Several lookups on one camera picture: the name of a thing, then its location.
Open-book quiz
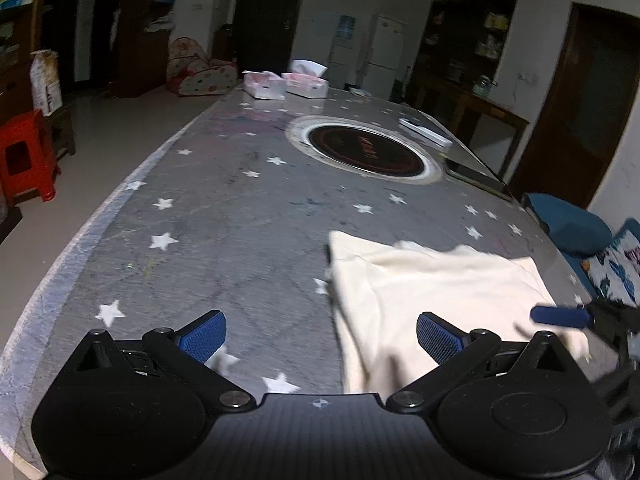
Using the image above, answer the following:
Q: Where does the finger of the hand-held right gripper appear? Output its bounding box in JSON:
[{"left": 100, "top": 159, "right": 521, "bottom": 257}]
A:
[{"left": 529, "top": 301, "right": 601, "bottom": 331}]

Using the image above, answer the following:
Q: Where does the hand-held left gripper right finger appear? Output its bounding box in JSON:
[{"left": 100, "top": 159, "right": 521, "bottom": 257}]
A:
[{"left": 386, "top": 311, "right": 575, "bottom": 411}]

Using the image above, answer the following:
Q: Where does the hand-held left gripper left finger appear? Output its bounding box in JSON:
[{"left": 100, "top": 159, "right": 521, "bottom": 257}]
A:
[{"left": 72, "top": 309, "right": 256, "bottom": 412}]

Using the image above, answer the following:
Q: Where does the cream t-shirt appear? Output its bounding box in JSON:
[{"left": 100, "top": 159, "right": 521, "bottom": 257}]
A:
[{"left": 327, "top": 230, "right": 591, "bottom": 395}]

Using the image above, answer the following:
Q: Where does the butterfly print cushion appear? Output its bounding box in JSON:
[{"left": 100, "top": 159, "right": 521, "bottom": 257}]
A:
[{"left": 580, "top": 232, "right": 640, "bottom": 307}]

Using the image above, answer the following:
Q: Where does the blue sofa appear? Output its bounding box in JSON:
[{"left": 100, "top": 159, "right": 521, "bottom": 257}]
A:
[{"left": 520, "top": 191, "right": 640, "bottom": 306}]

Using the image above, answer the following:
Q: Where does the grey star-print tablecloth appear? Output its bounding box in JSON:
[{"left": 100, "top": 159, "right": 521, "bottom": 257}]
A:
[{"left": 0, "top": 87, "right": 623, "bottom": 480}]

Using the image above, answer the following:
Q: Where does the black tablet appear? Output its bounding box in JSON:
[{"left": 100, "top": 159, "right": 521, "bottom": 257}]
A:
[{"left": 444, "top": 157, "right": 513, "bottom": 200}]

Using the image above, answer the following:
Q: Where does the round black induction cooker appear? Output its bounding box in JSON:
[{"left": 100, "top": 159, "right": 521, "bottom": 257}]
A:
[{"left": 286, "top": 114, "right": 445, "bottom": 186}]

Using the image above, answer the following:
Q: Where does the brown wooden door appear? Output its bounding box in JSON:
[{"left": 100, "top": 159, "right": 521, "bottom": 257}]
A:
[{"left": 507, "top": 2, "right": 640, "bottom": 211}]

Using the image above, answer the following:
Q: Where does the white remote control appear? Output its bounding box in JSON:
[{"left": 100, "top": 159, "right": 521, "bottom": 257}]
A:
[{"left": 398, "top": 118, "right": 453, "bottom": 149}]

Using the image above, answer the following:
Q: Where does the dark wooden side table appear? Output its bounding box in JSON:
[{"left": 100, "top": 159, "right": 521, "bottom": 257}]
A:
[{"left": 409, "top": 72, "right": 531, "bottom": 181}]

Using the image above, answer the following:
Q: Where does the red plastic stool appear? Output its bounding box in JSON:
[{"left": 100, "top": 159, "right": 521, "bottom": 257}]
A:
[{"left": 0, "top": 109, "right": 62, "bottom": 206}]

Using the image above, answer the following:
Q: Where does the pink dotted play tent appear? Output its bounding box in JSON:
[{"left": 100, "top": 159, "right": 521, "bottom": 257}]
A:
[{"left": 166, "top": 36, "right": 238, "bottom": 97}]

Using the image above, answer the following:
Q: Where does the pink tissue box with tissue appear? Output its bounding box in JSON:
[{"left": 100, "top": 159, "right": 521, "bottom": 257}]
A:
[{"left": 281, "top": 60, "right": 331, "bottom": 98}]

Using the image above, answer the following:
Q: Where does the dark wooden display cabinet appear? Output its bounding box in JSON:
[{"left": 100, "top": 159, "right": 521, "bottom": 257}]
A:
[{"left": 407, "top": 0, "right": 518, "bottom": 106}]

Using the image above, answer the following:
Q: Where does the white refrigerator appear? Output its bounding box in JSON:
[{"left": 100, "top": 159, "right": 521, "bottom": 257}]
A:
[{"left": 361, "top": 14, "right": 407, "bottom": 101}]

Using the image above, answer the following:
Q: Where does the white paper bag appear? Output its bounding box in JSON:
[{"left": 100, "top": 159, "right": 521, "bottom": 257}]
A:
[{"left": 30, "top": 49, "right": 64, "bottom": 117}]

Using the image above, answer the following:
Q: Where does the water dispenser with blue bottle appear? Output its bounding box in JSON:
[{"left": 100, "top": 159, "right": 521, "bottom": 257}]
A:
[{"left": 328, "top": 16, "right": 357, "bottom": 91}]

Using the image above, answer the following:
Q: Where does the black door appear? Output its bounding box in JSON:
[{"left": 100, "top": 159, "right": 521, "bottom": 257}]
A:
[{"left": 232, "top": 0, "right": 308, "bottom": 76}]

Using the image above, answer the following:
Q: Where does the arched wooden wall cabinet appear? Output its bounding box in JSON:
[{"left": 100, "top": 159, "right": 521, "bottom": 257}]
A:
[{"left": 0, "top": 0, "right": 176, "bottom": 111}]

